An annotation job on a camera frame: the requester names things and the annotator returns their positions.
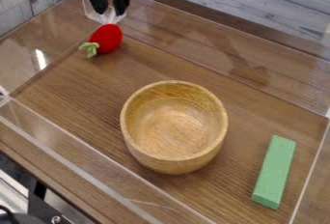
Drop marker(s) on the red plush strawberry toy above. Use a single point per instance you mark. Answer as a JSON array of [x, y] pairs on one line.
[[104, 41]]

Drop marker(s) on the clear acrylic tray walls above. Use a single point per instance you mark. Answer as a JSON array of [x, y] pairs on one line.
[[60, 114]]

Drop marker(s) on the round wooden bowl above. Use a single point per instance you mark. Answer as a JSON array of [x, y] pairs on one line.
[[174, 124]]

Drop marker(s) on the green rectangular foam block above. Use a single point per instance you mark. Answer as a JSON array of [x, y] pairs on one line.
[[274, 172]]

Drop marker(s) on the black metal table bracket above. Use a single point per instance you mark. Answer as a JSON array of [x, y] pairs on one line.
[[40, 209]]

